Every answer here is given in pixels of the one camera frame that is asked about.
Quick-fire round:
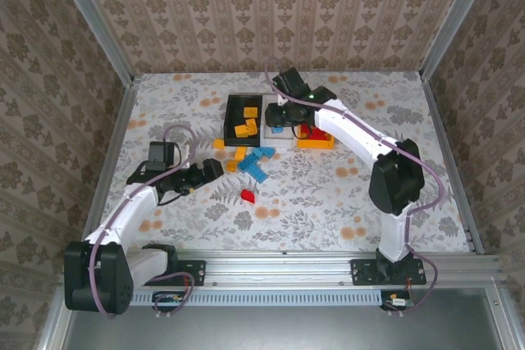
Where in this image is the orange plastic bin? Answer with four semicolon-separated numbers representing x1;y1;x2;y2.
295;119;336;151

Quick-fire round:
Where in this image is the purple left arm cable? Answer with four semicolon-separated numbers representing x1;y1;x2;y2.
88;123;200;320

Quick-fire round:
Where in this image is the grey metal panel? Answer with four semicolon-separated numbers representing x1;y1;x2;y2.
61;307;508;350

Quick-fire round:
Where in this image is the black plastic bin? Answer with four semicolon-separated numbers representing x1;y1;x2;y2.
223;94;265;148

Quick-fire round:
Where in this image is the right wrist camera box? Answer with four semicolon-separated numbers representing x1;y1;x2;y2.
272;66;312;104

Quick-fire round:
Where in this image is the floral tablecloth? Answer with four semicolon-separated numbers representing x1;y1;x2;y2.
84;70;473;252

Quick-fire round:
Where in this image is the aluminium table side rail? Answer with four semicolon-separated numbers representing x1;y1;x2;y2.
422;77;485;255
81;81;143;244

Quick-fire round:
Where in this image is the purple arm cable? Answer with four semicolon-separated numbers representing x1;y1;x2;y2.
264;56;447;318
88;123;200;320

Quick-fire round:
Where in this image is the small connector board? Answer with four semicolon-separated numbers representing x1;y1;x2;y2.
152;291;186;313
380;289;416;313

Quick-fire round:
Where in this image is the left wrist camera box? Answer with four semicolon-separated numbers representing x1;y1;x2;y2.
146;141;194;171

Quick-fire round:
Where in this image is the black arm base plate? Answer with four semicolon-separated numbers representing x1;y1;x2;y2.
350;258;427;285
163;259;207;287

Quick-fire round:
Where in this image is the aluminium lower frame bar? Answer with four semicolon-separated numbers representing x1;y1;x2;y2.
34;288;77;350
483;284;524;350

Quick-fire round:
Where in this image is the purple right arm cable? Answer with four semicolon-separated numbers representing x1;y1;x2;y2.
264;56;447;318

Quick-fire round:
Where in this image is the white plastic bin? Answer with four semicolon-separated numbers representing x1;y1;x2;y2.
262;95;300;148

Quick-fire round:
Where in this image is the aluminium corner post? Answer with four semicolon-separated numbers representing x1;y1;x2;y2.
418;0;500;80
48;0;136;87

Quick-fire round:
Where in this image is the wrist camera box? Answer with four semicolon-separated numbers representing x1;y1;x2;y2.
146;141;194;171
272;66;312;104

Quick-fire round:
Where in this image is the slotted grey cable duct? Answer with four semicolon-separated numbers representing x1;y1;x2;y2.
130;289;385;307

